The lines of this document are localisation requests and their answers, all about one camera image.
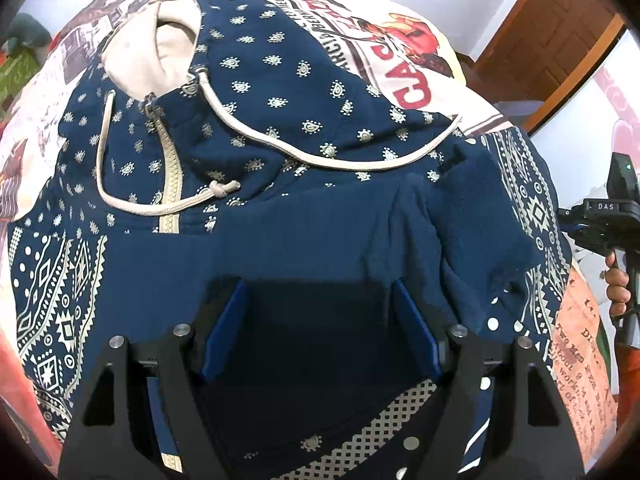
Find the wooden door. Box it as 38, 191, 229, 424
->
475, 0, 627, 133

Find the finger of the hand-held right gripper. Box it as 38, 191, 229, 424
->
556, 206, 586, 256

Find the green bag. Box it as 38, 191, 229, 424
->
0, 52, 42, 108

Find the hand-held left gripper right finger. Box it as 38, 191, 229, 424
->
392, 279, 587, 480

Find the person's right hand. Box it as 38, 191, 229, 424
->
604, 252, 632, 319

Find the navy patterned hoodie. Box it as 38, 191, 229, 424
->
10, 0, 573, 480

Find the printed bedsheet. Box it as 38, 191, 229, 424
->
0, 0, 626, 480

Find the grey cloth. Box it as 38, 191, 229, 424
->
4, 12, 52, 57

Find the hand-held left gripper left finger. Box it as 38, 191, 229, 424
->
59, 279, 251, 480

